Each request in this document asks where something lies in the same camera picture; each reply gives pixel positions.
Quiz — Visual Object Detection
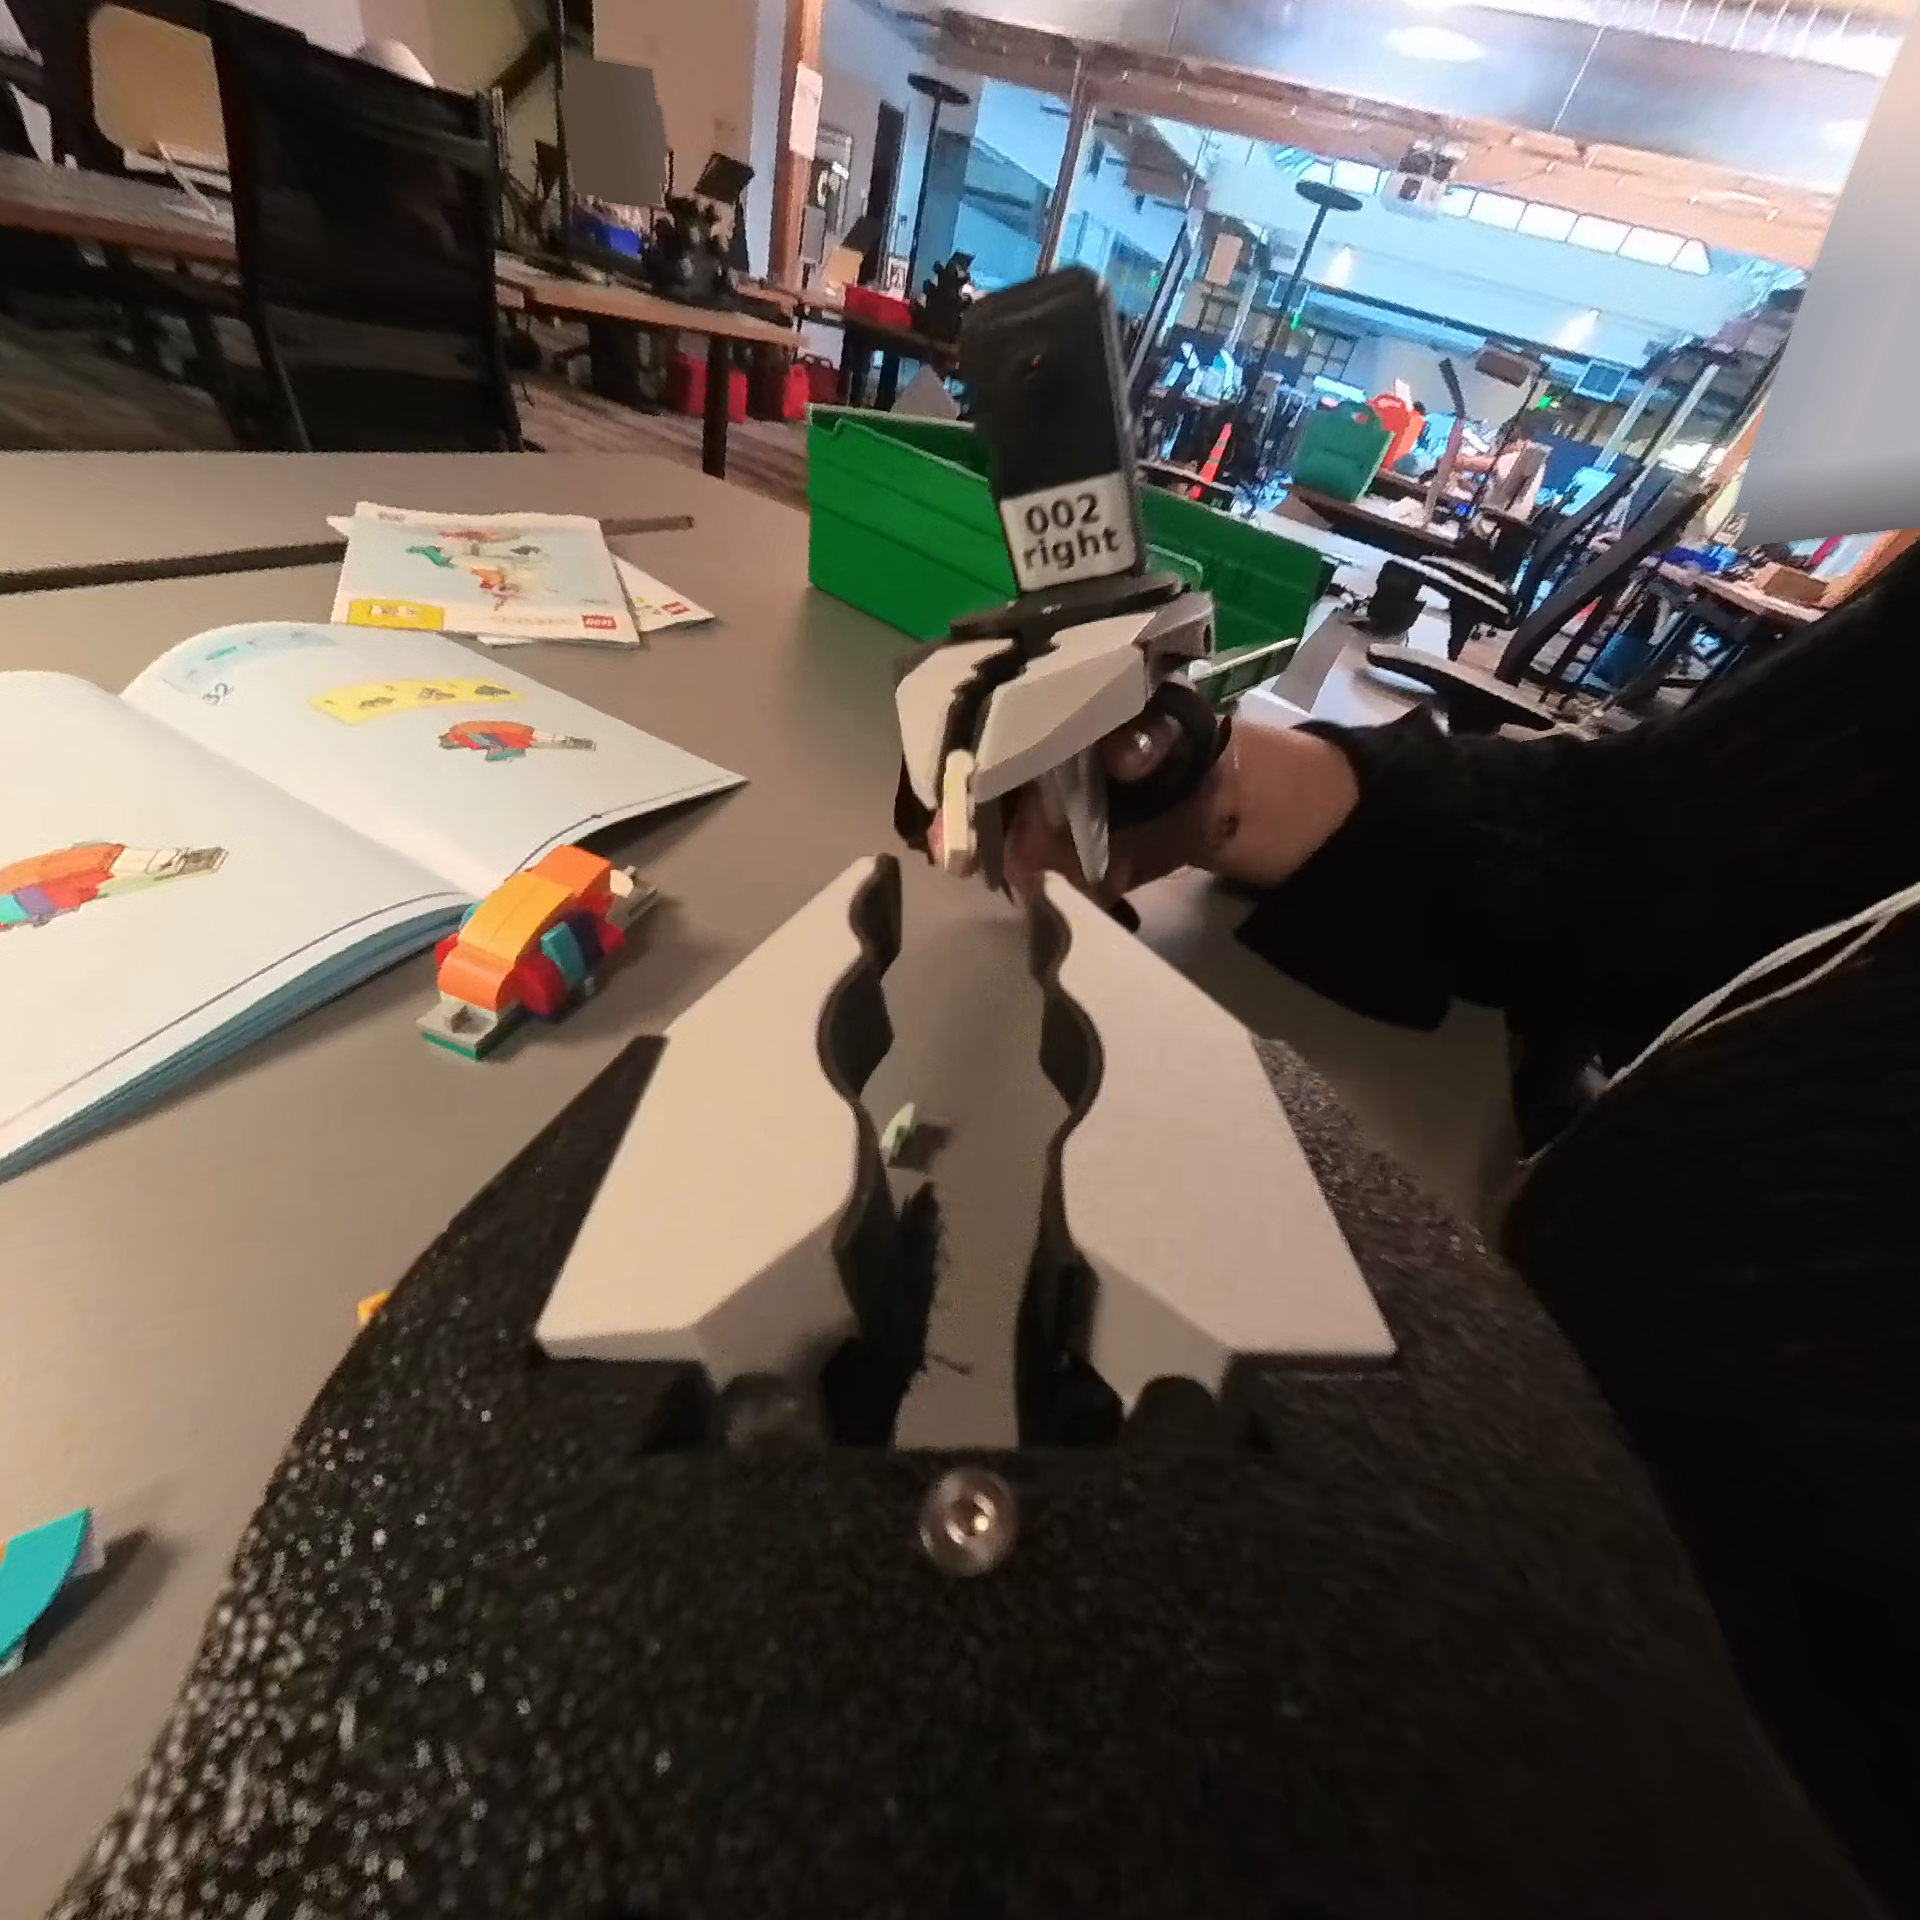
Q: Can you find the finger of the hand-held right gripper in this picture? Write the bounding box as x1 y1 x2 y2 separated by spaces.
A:
972 605 1201 798
899 647 1000 873

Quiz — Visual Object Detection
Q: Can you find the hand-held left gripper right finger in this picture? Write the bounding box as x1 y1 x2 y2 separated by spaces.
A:
1020 873 1399 1406

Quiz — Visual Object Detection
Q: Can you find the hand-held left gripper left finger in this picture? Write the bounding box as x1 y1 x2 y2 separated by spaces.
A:
535 854 938 1397

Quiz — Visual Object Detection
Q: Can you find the orange and red lego model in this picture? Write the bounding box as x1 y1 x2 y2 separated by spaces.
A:
417 841 658 1062

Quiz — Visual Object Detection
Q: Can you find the teal and white lego assembly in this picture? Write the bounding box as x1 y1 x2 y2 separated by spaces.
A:
0 1505 105 1678

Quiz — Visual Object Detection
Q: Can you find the person's right hand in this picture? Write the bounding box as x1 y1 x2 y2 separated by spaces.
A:
1002 714 1358 917

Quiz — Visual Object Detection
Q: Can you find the green plastic bin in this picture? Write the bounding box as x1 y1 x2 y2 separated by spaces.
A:
808 404 1339 708

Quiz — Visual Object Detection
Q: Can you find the closed instruction leaflet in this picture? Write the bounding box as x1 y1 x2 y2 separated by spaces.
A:
605 556 715 632
333 504 640 652

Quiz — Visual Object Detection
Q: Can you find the distant green bin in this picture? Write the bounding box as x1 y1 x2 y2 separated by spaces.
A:
1290 404 1398 507

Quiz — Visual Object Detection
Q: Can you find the black floor lamp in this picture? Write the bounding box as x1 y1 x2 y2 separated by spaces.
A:
906 73 979 269
1294 178 1367 454

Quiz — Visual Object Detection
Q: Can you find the wooden office desk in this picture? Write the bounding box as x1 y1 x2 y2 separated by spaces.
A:
494 254 812 482
0 148 248 362

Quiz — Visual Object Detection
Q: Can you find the black swivel chair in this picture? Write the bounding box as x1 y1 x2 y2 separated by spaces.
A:
1367 448 1712 738

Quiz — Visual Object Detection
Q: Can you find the open instruction booklet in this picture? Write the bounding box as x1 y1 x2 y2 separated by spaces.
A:
0 626 748 1178

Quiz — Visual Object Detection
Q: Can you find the person's black sweater torso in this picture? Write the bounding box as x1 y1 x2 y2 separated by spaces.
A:
1500 885 1920 1920

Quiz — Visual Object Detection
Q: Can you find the black mesh office chair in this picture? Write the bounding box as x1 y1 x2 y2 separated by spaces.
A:
211 0 529 454

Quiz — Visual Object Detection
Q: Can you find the white cable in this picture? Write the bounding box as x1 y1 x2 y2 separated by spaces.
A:
1609 898 1920 1089

